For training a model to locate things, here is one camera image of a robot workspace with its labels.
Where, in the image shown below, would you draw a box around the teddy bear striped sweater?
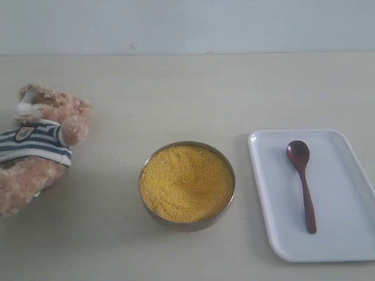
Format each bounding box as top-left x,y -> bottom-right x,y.
0,84 -> 94,218

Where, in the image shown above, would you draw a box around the yellow millet grains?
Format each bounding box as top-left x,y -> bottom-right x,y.
140,145 -> 235,224

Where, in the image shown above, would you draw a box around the white rectangular tray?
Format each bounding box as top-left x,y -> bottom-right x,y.
248,129 -> 374,262

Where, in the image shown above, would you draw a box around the metal bowl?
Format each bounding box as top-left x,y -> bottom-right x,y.
138,140 -> 236,233

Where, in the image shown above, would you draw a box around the dark red wooden spoon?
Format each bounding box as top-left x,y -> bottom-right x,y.
287,140 -> 317,234

